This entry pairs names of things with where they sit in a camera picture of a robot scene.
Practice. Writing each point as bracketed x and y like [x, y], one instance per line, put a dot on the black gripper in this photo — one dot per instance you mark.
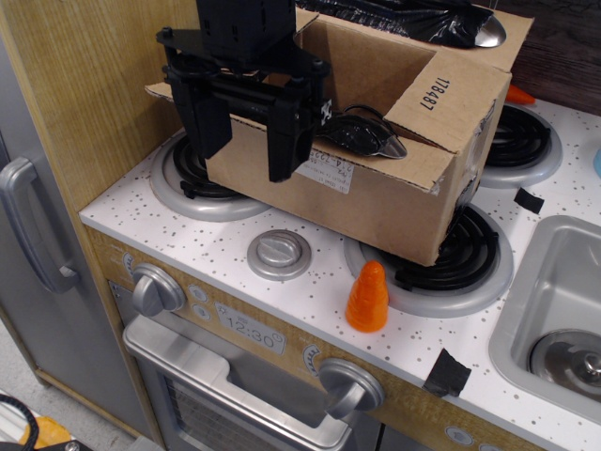
[244, 54]

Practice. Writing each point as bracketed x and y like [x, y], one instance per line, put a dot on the brown cardboard box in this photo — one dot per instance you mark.
[444, 104]

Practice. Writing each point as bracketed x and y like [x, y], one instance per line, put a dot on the rear left stove burner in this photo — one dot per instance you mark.
[179, 179]

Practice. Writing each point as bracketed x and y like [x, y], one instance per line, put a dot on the stove burner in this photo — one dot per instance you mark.
[475, 266]
[179, 179]
[525, 150]

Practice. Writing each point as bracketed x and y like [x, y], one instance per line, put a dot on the spoon taped on front flap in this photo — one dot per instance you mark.
[363, 130]

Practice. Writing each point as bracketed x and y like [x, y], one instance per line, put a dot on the spoon taped on flap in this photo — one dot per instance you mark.
[457, 24]
[363, 130]

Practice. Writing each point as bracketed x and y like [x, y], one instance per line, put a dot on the silver round countertop knob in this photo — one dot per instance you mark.
[279, 255]

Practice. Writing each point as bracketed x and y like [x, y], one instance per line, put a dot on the left silver oven knob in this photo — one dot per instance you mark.
[155, 291]

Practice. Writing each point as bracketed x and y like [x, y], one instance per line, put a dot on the silver oven knob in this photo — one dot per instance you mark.
[349, 388]
[155, 291]

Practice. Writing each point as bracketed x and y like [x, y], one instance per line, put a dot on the orange toy carrot piece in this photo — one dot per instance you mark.
[368, 301]

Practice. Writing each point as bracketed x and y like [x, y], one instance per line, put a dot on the spoon taped on back flap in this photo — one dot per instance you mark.
[457, 24]

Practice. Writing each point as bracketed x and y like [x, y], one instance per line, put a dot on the front right stove burner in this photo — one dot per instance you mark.
[475, 266]

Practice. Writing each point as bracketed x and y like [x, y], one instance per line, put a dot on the orange carrot piece behind box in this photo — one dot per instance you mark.
[519, 96]

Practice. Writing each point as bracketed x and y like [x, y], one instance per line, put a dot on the rear right stove burner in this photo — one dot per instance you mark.
[525, 150]

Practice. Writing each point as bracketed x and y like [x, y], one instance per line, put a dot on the right silver oven knob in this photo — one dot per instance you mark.
[349, 388]

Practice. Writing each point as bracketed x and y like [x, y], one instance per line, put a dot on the small black tape piece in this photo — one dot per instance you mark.
[529, 201]

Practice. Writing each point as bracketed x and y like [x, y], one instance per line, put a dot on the black tape on counter edge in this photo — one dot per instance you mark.
[447, 377]

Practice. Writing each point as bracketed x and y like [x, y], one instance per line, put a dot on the light blue object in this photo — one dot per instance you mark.
[597, 163]

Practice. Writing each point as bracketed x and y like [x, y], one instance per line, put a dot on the silver toy sink basin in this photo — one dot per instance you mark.
[547, 339]

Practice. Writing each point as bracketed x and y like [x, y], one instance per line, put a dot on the orange object on floor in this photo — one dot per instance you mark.
[49, 433]

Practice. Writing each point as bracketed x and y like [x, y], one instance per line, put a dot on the silver oven door handle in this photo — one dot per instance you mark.
[199, 407]

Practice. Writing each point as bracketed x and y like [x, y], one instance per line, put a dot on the grey fridge door handle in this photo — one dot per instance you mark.
[16, 178]

